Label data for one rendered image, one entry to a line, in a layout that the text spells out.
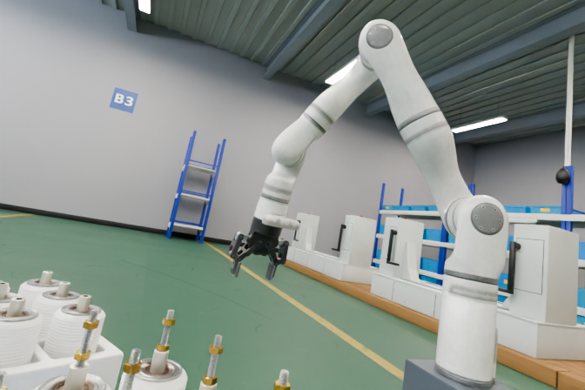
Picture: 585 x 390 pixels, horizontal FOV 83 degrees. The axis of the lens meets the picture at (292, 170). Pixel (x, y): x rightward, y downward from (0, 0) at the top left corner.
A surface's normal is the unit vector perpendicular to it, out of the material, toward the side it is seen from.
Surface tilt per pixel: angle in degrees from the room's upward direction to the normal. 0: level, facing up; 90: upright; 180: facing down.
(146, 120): 90
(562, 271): 90
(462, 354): 90
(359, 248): 90
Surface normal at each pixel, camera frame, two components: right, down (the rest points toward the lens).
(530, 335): -0.90, -0.24
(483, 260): -0.07, -0.20
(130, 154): 0.40, -0.10
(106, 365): 0.79, 0.04
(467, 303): -0.50, -0.25
